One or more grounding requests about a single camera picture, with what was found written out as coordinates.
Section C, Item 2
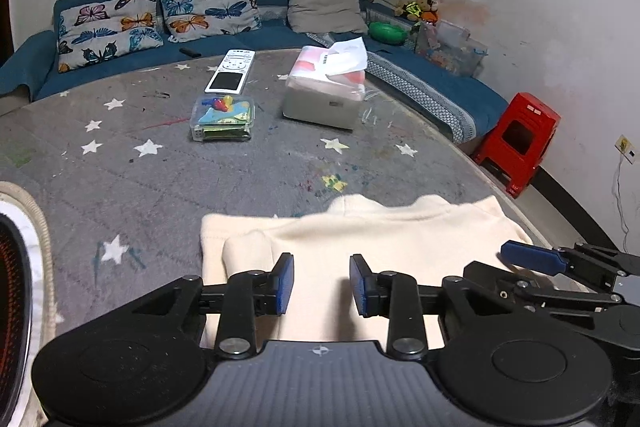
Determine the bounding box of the cream sweatshirt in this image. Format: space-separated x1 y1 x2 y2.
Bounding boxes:
200 194 533 350

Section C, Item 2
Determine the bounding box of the round black induction cooker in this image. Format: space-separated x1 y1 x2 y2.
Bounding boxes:
0 202 33 427

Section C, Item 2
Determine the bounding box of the clear plastic toy box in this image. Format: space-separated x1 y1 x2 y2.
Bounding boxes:
190 93 256 142

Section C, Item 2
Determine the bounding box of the clear storage container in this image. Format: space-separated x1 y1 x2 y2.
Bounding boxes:
414 19 488 78

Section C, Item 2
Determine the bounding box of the blue corner sofa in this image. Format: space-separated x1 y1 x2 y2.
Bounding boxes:
0 0 510 145

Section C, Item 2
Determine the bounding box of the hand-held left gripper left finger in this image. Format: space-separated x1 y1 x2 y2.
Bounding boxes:
120 252 296 359

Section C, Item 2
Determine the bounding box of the square butterfly print pillow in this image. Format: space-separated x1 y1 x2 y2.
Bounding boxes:
159 0 262 44

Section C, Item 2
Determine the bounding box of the white remote control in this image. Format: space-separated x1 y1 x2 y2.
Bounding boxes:
205 49 257 94

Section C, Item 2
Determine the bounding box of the white tissue box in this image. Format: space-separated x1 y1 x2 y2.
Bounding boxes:
281 38 370 131

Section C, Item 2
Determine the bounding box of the brown plush bear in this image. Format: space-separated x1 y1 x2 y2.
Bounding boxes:
417 0 441 26

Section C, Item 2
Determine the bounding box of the red plastic stool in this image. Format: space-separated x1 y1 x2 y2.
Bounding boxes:
472 93 562 198

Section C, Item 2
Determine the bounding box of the wide butterfly print pillow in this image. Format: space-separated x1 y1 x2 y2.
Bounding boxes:
57 0 165 74

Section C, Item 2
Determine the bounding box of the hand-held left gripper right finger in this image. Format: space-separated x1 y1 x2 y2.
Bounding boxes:
349 253 506 358

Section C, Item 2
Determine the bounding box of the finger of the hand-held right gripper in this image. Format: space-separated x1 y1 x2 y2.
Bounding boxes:
464 261 624 314
501 241 640 291

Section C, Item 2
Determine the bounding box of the beige pillow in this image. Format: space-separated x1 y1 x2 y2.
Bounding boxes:
286 0 370 35

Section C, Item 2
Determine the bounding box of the yellow green toy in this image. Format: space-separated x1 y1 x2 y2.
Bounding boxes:
395 0 423 20

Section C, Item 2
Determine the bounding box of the white wall socket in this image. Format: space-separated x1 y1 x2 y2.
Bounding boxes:
615 136 639 165

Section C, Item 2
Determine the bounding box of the grey star-print tablecloth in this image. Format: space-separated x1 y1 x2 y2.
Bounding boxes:
0 49 551 427

